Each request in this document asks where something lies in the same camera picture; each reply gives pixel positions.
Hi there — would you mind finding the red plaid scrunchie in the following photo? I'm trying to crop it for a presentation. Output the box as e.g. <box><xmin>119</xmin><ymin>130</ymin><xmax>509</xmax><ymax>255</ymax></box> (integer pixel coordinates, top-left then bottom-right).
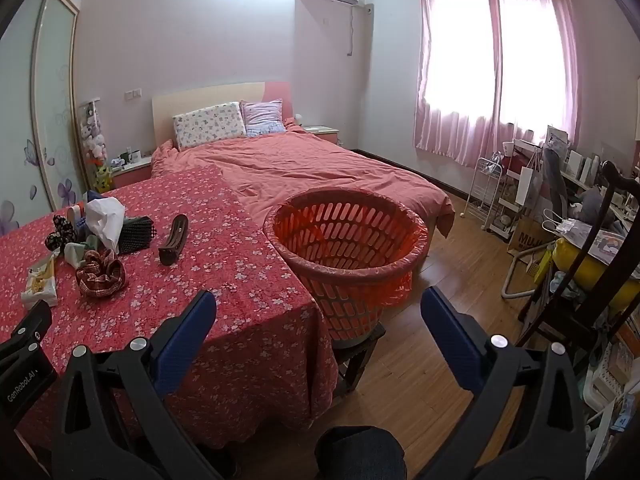
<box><xmin>75</xmin><ymin>249</ymin><xmax>127</xmax><ymax>298</ymax></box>

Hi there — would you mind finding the white tissue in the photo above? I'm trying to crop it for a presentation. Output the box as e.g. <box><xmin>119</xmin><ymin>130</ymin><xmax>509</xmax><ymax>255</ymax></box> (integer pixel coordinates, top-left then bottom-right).
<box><xmin>84</xmin><ymin>197</ymin><xmax>126</xmax><ymax>253</ymax></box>

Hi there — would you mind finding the person's right leg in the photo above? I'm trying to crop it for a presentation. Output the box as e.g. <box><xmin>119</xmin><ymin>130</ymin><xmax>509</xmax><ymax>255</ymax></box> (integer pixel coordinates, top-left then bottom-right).
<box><xmin>315</xmin><ymin>425</ymin><xmax>406</xmax><ymax>480</ymax></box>

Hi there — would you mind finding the beige bed headboard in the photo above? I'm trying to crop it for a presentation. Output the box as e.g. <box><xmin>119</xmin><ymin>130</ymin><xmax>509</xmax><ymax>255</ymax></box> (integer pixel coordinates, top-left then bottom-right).
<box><xmin>151</xmin><ymin>81</ymin><xmax>293</xmax><ymax>148</ymax></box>

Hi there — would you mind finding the pink nightstand with mug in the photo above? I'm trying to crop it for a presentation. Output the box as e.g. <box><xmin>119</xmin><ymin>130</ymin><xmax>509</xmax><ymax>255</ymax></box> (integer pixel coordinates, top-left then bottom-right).
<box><xmin>110</xmin><ymin>155</ymin><xmax>153</xmax><ymax>188</ymax></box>

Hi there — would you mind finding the pink striped pillow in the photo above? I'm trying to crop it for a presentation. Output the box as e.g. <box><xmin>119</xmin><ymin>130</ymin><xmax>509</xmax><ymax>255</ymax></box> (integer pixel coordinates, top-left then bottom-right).
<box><xmin>240</xmin><ymin>99</ymin><xmax>288</xmax><ymax>137</ymax></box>

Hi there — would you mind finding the red floral tablecloth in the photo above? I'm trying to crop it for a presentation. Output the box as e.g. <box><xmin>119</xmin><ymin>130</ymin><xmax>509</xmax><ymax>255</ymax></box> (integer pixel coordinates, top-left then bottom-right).
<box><xmin>0</xmin><ymin>164</ymin><xmax>341</xmax><ymax>453</ymax></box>

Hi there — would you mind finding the black garment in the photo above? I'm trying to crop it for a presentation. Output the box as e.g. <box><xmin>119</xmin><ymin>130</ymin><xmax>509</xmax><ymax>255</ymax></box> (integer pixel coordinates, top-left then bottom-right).
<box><xmin>117</xmin><ymin>216</ymin><xmax>156</xmax><ymax>255</ymax></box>

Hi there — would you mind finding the wardrobe with purple flower doors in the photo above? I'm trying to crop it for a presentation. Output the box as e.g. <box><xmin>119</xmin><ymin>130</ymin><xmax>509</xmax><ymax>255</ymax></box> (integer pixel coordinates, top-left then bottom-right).
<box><xmin>0</xmin><ymin>0</ymin><xmax>86</xmax><ymax>236</ymax></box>

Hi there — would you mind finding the dark wooden stool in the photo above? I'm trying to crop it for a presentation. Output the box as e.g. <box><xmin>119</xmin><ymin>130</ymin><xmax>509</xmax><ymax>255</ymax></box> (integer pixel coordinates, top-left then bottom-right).
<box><xmin>330</xmin><ymin>322</ymin><xmax>388</xmax><ymax>401</ymax></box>

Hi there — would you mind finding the black floral scrunchie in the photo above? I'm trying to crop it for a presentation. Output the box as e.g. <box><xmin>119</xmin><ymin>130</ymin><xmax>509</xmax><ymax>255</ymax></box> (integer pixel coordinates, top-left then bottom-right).
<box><xmin>44</xmin><ymin>215</ymin><xmax>81</xmax><ymax>252</ymax></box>

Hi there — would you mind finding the white paper bag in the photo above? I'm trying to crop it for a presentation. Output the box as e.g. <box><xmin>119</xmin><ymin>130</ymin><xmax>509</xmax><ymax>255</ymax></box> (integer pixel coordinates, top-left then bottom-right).
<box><xmin>515</xmin><ymin>165</ymin><xmax>543</xmax><ymax>208</ymax></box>

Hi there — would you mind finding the clear tube of plush toys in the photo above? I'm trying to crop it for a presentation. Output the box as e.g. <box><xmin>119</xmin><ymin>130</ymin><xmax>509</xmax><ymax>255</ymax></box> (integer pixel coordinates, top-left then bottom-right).
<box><xmin>80</xmin><ymin>100</ymin><xmax>113</xmax><ymax>193</ymax></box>

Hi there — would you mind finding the brown paper bag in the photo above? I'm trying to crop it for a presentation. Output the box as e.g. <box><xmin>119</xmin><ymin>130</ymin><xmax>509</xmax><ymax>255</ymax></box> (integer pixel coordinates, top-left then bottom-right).
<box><xmin>507</xmin><ymin>215</ymin><xmax>551</xmax><ymax>256</ymax></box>

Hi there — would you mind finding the white wire rack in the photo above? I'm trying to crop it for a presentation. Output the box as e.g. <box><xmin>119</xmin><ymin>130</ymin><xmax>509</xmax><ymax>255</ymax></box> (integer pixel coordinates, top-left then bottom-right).
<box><xmin>462</xmin><ymin>156</ymin><xmax>503</xmax><ymax>233</ymax></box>

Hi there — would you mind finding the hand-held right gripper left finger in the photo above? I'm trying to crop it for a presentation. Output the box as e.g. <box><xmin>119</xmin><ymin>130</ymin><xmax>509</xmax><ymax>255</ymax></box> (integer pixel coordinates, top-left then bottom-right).
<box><xmin>50</xmin><ymin>290</ymin><xmax>236</xmax><ymax>480</ymax></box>

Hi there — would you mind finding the pink curtain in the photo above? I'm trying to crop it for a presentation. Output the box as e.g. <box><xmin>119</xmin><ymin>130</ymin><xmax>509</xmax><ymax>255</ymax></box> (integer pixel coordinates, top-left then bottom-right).
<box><xmin>487</xmin><ymin>0</ymin><xmax>583</xmax><ymax>161</ymax></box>
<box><xmin>412</xmin><ymin>0</ymin><xmax>501</xmax><ymax>168</ymax></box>

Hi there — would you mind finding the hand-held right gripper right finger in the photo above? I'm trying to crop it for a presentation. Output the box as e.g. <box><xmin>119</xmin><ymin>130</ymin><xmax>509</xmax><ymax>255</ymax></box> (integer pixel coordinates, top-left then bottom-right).
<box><xmin>420</xmin><ymin>286</ymin><xmax>588</xmax><ymax>480</ymax></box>

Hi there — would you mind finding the dark wooden chair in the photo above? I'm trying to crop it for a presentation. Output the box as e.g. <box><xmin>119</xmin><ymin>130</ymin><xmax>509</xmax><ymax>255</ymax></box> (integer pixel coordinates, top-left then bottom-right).
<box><xmin>517</xmin><ymin>160</ymin><xmax>640</xmax><ymax>361</ymax></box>

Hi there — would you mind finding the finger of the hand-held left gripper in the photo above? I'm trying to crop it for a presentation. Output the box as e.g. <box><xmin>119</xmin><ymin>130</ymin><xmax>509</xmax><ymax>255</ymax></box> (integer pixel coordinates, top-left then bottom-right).
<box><xmin>0</xmin><ymin>301</ymin><xmax>53</xmax><ymax>367</ymax></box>

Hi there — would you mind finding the brown hair clip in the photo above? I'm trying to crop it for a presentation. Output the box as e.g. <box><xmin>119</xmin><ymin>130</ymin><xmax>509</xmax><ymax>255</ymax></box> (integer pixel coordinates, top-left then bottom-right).
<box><xmin>158</xmin><ymin>214</ymin><xmax>190</xmax><ymax>266</ymax></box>

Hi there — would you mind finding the bed with pink cover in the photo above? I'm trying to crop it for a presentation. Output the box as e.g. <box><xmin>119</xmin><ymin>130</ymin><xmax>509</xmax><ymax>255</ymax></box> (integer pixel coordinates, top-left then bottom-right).
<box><xmin>150</xmin><ymin>127</ymin><xmax>456</xmax><ymax>241</ymax></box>

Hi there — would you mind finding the white floral pillow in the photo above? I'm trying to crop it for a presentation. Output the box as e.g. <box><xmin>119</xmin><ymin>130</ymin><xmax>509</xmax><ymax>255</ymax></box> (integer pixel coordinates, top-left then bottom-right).
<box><xmin>172</xmin><ymin>101</ymin><xmax>247</xmax><ymax>150</ymax></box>

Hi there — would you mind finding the white cable cover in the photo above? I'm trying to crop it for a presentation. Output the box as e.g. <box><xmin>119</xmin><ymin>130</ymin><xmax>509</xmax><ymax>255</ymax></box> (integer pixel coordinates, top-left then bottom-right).
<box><xmin>347</xmin><ymin>4</ymin><xmax>373</xmax><ymax>56</ymax></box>

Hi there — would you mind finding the light green scrunchie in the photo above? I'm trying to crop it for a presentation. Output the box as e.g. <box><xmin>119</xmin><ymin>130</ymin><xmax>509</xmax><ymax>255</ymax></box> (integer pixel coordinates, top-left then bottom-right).
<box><xmin>62</xmin><ymin>237</ymin><xmax>101</xmax><ymax>267</ymax></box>

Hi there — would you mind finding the white yellow snack packet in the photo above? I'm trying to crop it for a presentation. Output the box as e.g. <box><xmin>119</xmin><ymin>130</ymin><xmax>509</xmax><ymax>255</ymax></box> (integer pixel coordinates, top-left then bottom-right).
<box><xmin>21</xmin><ymin>255</ymin><xmax>60</xmax><ymax>306</ymax></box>

